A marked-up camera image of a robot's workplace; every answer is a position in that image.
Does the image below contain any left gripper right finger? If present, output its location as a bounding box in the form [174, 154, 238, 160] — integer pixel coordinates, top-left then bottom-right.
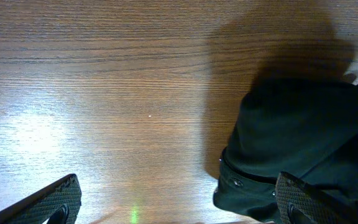
[275, 172, 358, 224]

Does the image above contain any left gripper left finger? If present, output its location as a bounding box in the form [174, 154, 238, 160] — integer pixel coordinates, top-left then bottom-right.
[0, 174, 81, 224]

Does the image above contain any black t-shirt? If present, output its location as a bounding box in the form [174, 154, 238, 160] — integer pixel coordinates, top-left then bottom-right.
[213, 78, 358, 223]

